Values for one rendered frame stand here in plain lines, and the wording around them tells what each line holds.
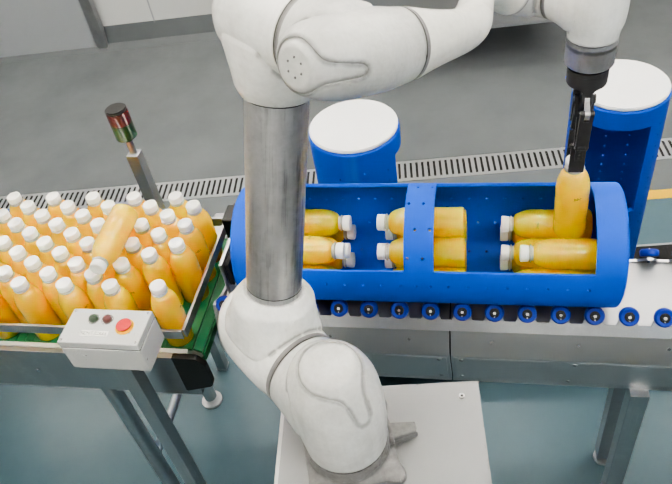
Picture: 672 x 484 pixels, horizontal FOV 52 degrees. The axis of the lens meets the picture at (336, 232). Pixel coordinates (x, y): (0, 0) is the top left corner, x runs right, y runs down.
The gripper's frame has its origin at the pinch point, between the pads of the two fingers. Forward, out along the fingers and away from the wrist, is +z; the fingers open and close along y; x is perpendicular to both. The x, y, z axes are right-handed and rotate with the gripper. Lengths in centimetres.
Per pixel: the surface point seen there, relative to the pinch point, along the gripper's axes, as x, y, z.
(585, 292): -3.4, -15.0, 26.6
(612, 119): -19, 61, 36
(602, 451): -22, 4, 127
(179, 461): 102, -32, 86
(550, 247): 3.8, -7.1, 21.0
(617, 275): -9.3, -14.2, 21.7
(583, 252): -3.1, -8.0, 21.4
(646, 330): -18.8, -12.0, 42.6
